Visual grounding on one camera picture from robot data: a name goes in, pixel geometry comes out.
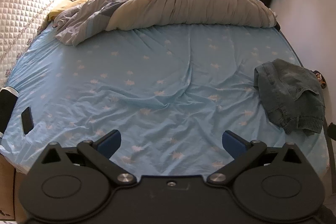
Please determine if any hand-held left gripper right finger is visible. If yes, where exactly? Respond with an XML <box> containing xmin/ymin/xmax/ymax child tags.
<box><xmin>207</xmin><ymin>130</ymin><xmax>303</xmax><ymax>185</ymax></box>

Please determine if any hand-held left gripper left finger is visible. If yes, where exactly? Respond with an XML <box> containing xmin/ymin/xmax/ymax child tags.
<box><xmin>41</xmin><ymin>130</ymin><xmax>137</xmax><ymax>186</ymax></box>

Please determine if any denim jacket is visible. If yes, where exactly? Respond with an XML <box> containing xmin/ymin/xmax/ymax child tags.
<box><xmin>253</xmin><ymin>58</ymin><xmax>325</xmax><ymax>136</ymax></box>

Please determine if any bed with blue patterned sheet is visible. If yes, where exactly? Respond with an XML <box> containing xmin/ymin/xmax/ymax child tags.
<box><xmin>0</xmin><ymin>22</ymin><xmax>332</xmax><ymax>182</ymax></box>

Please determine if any black smartphone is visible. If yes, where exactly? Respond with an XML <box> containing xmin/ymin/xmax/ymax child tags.
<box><xmin>21</xmin><ymin>106</ymin><xmax>34</xmax><ymax>135</ymax></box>

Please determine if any black and white device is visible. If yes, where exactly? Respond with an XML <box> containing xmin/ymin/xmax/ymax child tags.
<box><xmin>0</xmin><ymin>86</ymin><xmax>19</xmax><ymax>138</ymax></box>

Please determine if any cardboard box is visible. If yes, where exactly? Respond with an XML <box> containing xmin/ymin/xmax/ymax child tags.
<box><xmin>0</xmin><ymin>153</ymin><xmax>17</xmax><ymax>222</ymax></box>

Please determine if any grey duvet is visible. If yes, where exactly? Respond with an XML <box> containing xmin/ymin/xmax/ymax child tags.
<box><xmin>54</xmin><ymin>0</ymin><xmax>278</xmax><ymax>46</ymax></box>

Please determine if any white quilted headboard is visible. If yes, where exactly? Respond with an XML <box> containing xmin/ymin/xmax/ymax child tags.
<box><xmin>0</xmin><ymin>0</ymin><xmax>78</xmax><ymax>85</ymax></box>

